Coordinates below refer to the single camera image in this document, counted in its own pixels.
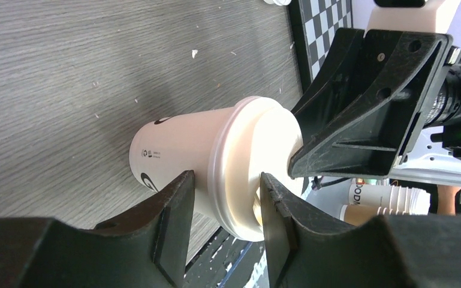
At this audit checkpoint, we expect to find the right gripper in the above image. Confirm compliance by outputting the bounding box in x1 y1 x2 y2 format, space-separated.
288 28 461 178

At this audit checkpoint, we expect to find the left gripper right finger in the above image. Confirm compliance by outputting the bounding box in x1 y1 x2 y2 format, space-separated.
260 173 461 287

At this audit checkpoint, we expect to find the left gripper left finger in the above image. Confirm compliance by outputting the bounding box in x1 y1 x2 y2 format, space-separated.
0 170 195 287

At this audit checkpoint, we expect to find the white plastic lid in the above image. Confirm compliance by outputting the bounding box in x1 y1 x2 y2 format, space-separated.
264 0 291 6
207 96 304 242

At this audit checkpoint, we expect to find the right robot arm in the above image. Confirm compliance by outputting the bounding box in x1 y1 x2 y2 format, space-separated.
288 28 461 178

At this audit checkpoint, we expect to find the brown paper cup outside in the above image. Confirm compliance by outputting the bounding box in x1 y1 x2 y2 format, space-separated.
339 205 394 226

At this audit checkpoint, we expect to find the black white checkerboard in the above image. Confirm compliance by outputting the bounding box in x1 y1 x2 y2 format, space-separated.
288 0 352 92

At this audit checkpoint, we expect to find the paper cup outside enclosure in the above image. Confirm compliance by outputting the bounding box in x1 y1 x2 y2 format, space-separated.
348 183 430 215

